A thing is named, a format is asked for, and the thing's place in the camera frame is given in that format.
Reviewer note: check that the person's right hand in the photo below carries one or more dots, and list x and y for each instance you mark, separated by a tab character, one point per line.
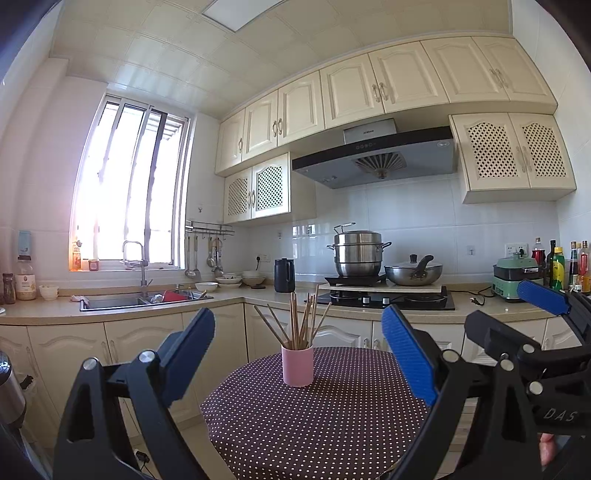
548	450

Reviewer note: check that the hanging steel spoon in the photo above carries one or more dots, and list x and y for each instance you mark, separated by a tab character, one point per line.
210	262

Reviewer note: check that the tall dark glass bottle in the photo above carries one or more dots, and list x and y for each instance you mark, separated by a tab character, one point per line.
551	254

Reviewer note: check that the black induction cooker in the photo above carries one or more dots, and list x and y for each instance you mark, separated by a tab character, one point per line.
355	280

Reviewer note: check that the black gas stove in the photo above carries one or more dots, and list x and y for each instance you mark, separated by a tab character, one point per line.
415	302

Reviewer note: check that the steel steamer pot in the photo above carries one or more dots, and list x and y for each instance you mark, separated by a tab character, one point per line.
358	258

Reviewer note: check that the dark electric kettle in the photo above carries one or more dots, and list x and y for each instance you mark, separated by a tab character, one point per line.
284	277

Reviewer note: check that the steel wall rack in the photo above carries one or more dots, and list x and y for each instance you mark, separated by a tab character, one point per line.
210	227

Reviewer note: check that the white double wall outlet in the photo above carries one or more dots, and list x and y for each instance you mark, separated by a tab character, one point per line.
510	249

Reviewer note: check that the low socket with black plug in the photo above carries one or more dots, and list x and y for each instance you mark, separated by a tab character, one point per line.
141	456

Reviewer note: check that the large white bowl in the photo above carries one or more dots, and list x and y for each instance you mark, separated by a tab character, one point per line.
254	279

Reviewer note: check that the hanging steel spatula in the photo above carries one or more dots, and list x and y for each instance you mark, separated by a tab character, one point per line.
218	268

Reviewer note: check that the green electric cooker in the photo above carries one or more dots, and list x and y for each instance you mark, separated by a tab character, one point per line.
512	281

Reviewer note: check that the steel sink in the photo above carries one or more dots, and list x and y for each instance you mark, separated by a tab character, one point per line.
115	303

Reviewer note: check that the bunch of wooden chopsticks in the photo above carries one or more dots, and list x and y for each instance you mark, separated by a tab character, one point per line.
298	340

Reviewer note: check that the small white cup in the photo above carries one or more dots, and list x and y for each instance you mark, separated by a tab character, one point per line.
48	291

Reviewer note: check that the tall glass jar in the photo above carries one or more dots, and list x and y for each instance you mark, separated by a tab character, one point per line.
25	279

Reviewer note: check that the steel ladle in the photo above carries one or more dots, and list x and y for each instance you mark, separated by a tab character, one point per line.
189	273
197	273

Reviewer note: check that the pink cup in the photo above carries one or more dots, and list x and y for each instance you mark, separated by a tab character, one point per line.
298	369

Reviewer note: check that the cream stone slab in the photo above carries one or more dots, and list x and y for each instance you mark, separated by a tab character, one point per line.
415	288

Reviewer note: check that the kitchen window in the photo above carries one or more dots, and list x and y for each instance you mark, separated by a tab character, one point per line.
129	184

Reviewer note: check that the square ceiling light panel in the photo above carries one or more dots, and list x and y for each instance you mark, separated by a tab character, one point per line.
242	14

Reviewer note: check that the cream upper wall cabinets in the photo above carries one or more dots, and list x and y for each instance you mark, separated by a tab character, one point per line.
346	97

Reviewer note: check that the steel flask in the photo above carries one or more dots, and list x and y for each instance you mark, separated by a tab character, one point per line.
11	392

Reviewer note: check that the steel bowl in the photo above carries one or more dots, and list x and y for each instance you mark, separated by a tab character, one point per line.
157	298

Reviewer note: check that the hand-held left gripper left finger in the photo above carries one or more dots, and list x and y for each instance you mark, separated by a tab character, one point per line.
189	355

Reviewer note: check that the red label sauce bottle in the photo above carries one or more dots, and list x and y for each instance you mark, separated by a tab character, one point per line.
584	270

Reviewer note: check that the orange bottle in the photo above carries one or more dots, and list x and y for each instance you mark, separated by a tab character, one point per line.
76	258

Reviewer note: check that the dark pepper grinder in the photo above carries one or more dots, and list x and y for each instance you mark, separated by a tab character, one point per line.
8	288

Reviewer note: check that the cream lattice door cabinet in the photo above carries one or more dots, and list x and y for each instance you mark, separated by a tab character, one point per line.
508	157
268	189

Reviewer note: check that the small glass jar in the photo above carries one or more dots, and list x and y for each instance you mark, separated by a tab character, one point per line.
93	265

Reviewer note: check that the pale blue bottle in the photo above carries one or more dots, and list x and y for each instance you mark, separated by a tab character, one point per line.
25	242

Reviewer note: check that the polka dot round table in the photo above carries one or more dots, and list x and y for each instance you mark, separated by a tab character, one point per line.
323	424

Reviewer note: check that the grey range hood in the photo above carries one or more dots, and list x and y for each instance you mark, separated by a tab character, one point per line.
415	157

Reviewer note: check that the red plastic basin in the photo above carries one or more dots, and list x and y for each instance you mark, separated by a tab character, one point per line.
173	297

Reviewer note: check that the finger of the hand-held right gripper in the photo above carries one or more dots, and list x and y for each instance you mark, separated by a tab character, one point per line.
545	297
489	330

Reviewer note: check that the steel wok with lid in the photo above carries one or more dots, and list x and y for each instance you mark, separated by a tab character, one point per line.
411	276

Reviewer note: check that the steel faucet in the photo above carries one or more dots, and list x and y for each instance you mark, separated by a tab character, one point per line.
144	277

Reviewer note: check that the dark red sauce bottle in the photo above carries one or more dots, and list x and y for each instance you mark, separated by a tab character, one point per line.
538	256

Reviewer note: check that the cream lower kitchen cabinets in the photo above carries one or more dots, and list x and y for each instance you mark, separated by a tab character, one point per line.
69	350

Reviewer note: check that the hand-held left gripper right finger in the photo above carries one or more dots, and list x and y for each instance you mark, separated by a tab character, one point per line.
408	355

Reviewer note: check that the green bottle yellow cap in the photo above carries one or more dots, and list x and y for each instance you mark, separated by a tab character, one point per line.
558	272

